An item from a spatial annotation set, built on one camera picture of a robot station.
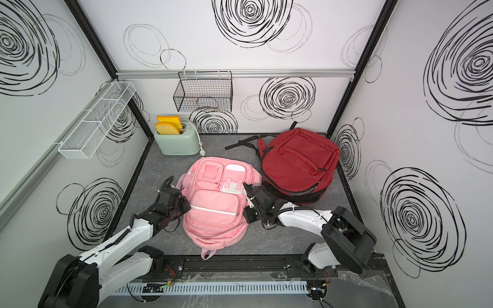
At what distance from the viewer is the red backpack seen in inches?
34.8

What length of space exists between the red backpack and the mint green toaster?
1.21 ft

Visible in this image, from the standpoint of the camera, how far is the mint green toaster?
101 centimetres
